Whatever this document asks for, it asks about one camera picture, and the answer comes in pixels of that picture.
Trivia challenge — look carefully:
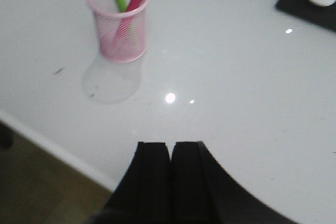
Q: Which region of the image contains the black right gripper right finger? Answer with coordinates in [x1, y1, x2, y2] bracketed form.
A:
[171, 142, 293, 223]

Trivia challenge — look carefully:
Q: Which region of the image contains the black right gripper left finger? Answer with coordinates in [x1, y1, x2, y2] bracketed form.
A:
[89, 142, 171, 223]

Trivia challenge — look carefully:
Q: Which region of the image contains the pink marker pen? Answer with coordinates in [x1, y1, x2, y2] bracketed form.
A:
[114, 0, 143, 46]

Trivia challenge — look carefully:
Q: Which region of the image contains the pink mesh pen holder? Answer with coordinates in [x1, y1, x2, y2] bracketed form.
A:
[87, 0, 149, 63]

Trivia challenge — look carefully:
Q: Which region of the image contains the black mouse pad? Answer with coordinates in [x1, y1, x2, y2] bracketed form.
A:
[275, 0, 335, 32]

